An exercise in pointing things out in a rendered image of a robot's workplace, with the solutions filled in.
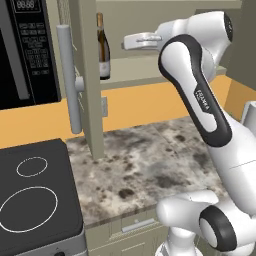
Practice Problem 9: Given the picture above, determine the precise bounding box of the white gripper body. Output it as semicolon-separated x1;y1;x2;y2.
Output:
123;31;164;51

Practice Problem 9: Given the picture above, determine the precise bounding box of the dark wine bottle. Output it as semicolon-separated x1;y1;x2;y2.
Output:
96;12;112;81

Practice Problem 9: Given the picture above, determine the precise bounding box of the beige base cabinet door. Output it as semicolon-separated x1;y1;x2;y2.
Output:
89;233;168;256

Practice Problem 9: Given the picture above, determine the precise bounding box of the black microwave oven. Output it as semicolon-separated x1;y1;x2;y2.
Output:
0;0;63;111

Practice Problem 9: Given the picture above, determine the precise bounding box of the white appliance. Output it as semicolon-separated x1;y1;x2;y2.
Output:
240;101;256;128

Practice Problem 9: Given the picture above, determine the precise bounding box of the beige drawer front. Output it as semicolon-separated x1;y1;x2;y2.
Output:
109;209;169;242

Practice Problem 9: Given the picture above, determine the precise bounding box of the black hob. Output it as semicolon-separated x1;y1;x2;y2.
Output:
0;138;89;256

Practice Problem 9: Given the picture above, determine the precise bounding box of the beige wall cabinet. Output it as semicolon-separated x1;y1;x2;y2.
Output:
95;0;243;91

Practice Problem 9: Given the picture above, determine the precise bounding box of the grey wall outlet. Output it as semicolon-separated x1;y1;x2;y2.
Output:
100;96;109;118

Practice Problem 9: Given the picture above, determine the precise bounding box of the grey cabinet door handle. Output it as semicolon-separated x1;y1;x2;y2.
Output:
56;24;84;135

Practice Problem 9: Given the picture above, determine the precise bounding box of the grey microwave handle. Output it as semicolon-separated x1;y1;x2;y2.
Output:
0;0;31;101

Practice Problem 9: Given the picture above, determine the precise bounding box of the grey drawer handle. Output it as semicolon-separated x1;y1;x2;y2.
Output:
121;218;157;234

